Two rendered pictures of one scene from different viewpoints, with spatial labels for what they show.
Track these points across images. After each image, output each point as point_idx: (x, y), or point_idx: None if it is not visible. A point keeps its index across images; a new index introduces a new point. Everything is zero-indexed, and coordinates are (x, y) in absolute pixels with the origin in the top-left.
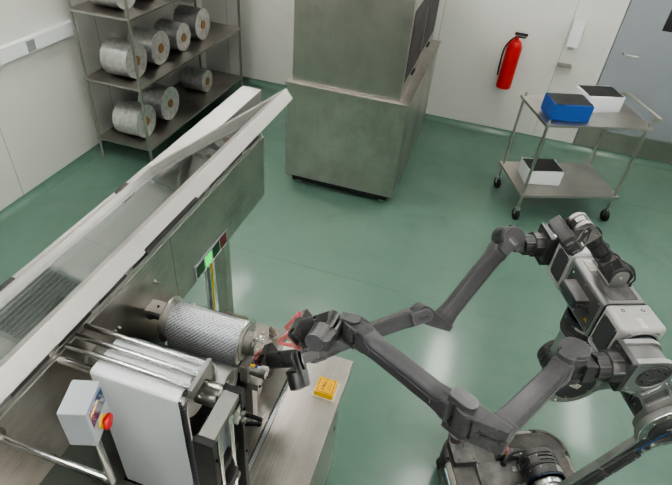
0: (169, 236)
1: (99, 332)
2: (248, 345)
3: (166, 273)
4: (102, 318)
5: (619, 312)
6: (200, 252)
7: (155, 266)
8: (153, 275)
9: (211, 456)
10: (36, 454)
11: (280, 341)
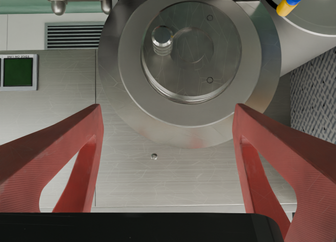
0: (92, 206)
1: None
2: (228, 78)
3: (119, 143)
4: (279, 190)
5: None
6: (8, 105)
7: (144, 181)
8: (153, 168)
9: None
10: None
11: (256, 153)
